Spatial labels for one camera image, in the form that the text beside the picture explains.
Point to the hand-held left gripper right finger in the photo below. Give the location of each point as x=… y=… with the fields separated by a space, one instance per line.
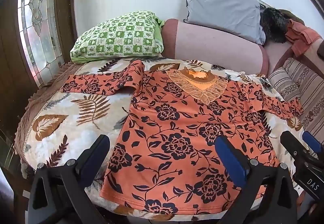
x=231 y=160

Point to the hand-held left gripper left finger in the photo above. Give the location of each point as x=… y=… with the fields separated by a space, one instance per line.
x=96 y=153

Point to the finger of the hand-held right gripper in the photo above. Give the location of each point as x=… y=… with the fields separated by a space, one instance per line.
x=312 y=143
x=292 y=145

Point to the orange floral shirt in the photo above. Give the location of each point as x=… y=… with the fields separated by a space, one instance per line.
x=172 y=143

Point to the cream leaf-print blanket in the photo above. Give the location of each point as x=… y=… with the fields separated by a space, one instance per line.
x=70 y=117

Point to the striped beige pillow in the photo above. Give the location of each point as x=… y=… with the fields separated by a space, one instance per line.
x=311 y=92

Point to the small striped cushion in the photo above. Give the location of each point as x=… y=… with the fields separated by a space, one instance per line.
x=283 y=84

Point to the brown fringed bedspread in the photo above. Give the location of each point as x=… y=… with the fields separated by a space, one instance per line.
x=50 y=82

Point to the plain orange cloth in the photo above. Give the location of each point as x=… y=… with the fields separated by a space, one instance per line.
x=301 y=36

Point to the pink bolster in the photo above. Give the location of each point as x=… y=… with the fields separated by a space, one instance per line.
x=215 y=44

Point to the green patterned pillow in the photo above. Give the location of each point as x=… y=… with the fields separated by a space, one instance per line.
x=119 y=36

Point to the dark furry cloth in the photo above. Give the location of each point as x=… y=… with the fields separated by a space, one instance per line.
x=273 y=23

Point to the stained glass window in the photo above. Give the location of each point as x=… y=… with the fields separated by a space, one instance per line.
x=38 y=23

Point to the grey pillow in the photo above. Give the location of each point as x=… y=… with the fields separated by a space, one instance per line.
x=222 y=6

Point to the dark wooden window frame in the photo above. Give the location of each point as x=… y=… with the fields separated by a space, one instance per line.
x=64 y=11

